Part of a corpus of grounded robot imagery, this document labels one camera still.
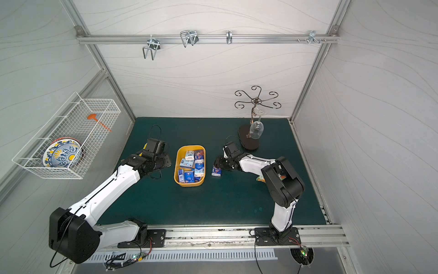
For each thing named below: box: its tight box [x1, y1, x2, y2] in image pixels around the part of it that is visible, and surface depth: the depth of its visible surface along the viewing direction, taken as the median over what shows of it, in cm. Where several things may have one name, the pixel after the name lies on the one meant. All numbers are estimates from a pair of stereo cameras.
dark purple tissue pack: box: [194, 149, 205, 169], surface depth 97 cm
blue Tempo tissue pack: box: [183, 170, 196, 184], surface depth 90 cm
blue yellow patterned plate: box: [42, 137, 85, 168], surface depth 62 cm
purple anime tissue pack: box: [211, 164, 222, 177], surface depth 94 cm
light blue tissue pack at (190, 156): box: [184, 150, 195, 161], surface depth 98 cm
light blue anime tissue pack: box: [179, 158, 194, 169], surface depth 97 cm
